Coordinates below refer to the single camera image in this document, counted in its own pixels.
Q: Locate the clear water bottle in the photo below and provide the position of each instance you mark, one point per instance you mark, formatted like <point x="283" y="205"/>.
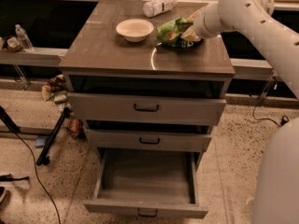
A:
<point x="24" y="38"/>

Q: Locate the grey top drawer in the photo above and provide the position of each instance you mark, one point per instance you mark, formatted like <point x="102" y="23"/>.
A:
<point x="145" y="109"/>

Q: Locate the green rice chip bag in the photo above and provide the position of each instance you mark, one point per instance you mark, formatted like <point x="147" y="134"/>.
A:
<point x="169" y="33"/>

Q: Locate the grey open bottom drawer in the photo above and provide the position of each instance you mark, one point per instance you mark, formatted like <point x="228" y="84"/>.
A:
<point x="146" y="183"/>

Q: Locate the white paper bowl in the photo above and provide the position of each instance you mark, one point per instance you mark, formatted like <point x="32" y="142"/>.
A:
<point x="135" y="30"/>

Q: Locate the pile of snack bags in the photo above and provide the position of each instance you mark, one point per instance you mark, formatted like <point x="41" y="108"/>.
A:
<point x="56" y="90"/>

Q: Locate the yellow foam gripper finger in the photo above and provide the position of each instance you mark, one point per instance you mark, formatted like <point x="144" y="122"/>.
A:
<point x="192" y="17"/>
<point x="190" y="35"/>

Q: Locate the black power adapter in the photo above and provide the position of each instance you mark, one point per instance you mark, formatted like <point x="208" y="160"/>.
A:
<point x="284" y="120"/>

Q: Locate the grey drawer cabinet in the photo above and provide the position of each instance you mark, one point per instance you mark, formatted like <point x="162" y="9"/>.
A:
<point x="102" y="62"/>

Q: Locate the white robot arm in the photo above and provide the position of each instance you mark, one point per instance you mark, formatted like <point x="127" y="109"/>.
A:
<point x="277" y="191"/>

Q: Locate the small bowl on shelf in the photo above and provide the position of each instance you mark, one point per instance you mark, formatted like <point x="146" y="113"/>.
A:
<point x="11" y="44"/>

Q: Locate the blue cloth on floor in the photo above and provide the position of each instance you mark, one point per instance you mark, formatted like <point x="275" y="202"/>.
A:
<point x="40" y="141"/>

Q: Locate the black tripod leg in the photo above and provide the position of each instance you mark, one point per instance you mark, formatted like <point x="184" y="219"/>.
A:
<point x="43" y="158"/>

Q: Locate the lying white plastic bottle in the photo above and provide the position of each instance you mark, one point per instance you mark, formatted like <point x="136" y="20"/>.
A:
<point x="157" y="7"/>

